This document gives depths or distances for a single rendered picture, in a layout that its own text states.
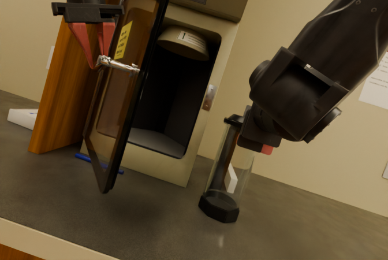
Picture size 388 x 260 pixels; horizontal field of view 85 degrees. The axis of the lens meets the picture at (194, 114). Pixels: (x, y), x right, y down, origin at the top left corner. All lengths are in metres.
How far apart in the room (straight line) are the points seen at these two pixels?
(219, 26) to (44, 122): 0.50
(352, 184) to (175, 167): 0.90
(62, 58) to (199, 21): 0.35
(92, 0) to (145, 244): 0.39
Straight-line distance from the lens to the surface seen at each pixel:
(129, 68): 0.38
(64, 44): 0.61
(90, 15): 0.39
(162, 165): 0.62
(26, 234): 0.42
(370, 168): 1.30
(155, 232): 0.44
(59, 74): 0.60
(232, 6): 0.59
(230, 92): 1.02
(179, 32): 0.64
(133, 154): 0.63
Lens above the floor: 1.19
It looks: 4 degrees down
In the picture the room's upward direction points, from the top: 18 degrees clockwise
